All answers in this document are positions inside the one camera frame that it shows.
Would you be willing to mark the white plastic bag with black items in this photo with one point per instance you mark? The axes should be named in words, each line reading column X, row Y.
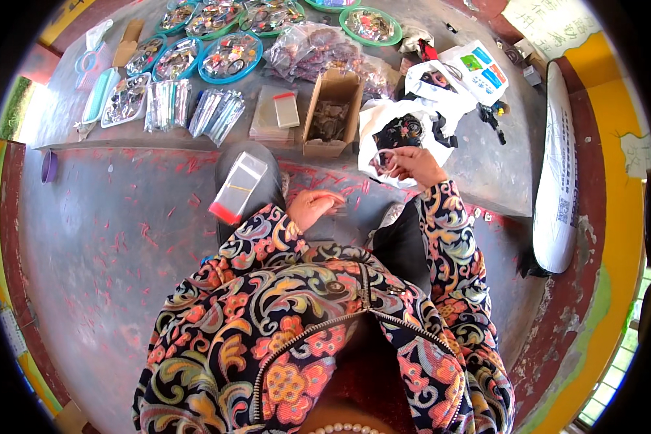
column 371, row 116

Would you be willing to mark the teal rectangular basket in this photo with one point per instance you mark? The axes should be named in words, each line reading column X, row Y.
column 100, row 95

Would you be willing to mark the bundle of long clear packets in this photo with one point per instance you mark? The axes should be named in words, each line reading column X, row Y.
column 217, row 114
column 167, row 103

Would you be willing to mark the white rectangular tray of accessories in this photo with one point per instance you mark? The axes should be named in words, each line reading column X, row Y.
column 125, row 100

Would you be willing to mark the person's body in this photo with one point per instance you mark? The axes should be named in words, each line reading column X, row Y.
column 282, row 336

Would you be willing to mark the person's left fingers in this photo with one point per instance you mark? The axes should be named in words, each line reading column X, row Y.
column 331, row 199

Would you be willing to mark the purple plastic bowl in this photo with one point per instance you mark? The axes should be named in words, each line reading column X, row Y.
column 49, row 165

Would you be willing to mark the white paper sign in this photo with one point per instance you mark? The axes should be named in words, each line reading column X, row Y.
column 553, row 21

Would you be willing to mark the person's right hand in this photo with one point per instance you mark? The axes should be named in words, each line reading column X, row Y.
column 420, row 167

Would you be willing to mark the stack of red-edged clear packets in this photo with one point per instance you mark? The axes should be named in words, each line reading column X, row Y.
column 238, row 184

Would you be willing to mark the black hair accessories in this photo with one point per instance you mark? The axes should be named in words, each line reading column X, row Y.
column 490, row 116

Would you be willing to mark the small grey box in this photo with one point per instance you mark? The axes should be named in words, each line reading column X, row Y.
column 532, row 75

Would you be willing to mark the small red-topped clear bag stack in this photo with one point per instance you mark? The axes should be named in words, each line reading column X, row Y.
column 286, row 111

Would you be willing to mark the red and black accessory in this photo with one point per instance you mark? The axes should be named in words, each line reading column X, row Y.
column 426, row 50

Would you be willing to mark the long white printed sack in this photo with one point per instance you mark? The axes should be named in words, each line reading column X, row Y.
column 556, row 173

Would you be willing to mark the blue round tray of accessories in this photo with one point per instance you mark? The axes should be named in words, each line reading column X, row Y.
column 230, row 57
column 146, row 54
column 177, row 58

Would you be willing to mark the small dark box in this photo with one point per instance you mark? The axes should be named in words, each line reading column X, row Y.
column 513, row 54

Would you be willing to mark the person's left hand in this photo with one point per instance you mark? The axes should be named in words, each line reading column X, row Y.
column 309, row 209

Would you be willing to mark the brown cardboard scrap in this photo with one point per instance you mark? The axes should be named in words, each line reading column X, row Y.
column 70, row 419

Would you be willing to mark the open cardboard box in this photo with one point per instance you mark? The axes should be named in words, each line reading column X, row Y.
column 333, row 84

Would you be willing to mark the person's right fingers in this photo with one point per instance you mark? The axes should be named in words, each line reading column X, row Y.
column 400, row 157

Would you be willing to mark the crumpled clear plastic bag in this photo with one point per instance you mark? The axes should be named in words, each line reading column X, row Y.
column 98, row 32

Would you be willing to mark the pink and blue plastic basket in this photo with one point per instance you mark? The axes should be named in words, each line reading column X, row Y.
column 92, row 62

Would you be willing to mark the folded cardboard piece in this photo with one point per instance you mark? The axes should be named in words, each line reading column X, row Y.
column 127, row 46

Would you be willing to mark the crumpled white cloth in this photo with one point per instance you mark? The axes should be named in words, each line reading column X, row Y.
column 414, row 37

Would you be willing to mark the flat stack of clear bags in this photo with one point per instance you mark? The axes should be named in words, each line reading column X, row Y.
column 263, row 122

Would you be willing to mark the white bag with coloured print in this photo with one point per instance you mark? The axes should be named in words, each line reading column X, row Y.
column 483, row 68

